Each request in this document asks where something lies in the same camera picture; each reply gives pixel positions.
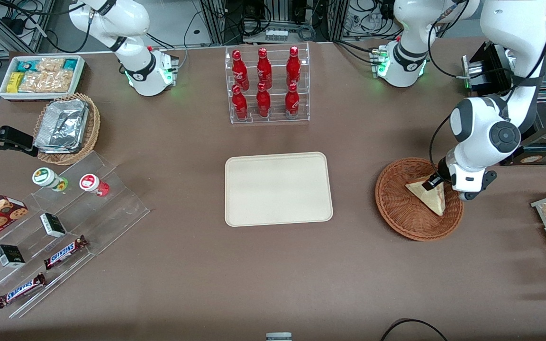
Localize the small rice cracker bag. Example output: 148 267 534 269
36 57 66 72

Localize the red cola bottle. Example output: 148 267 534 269
256 47 273 90
232 50 250 90
285 83 300 119
232 84 248 120
256 82 271 118
286 46 301 88

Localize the clear acrylic bottle rack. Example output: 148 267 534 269
225 42 310 125

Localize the round brown wicker basket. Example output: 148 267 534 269
375 157 464 242

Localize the large rice cracker bag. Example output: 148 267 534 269
18 70 74 93

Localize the oval tan wicker basket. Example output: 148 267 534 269
33 92 101 166

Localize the black food warmer yellow panel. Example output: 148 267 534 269
462 0 546 166

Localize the Snickers chocolate bar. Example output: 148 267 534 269
0 272 47 309
44 235 89 270

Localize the stack of foil containers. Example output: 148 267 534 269
34 99 90 154

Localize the clear acrylic stepped display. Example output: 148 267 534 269
0 151 151 319

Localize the yellow snack pack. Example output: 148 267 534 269
7 72 25 94

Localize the white jar green label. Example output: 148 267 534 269
32 167 69 192

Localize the triangular sandwich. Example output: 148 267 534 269
405 181 446 216

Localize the small black box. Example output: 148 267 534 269
0 244 26 269
40 213 67 238

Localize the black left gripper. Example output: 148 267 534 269
426 158 498 202

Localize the cream plastic tray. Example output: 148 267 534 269
225 152 334 227

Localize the white jar red label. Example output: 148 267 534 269
79 173 110 197

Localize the black cable loop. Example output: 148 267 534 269
380 318 449 341

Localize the white rectangular snack bin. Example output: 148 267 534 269
0 54 86 101

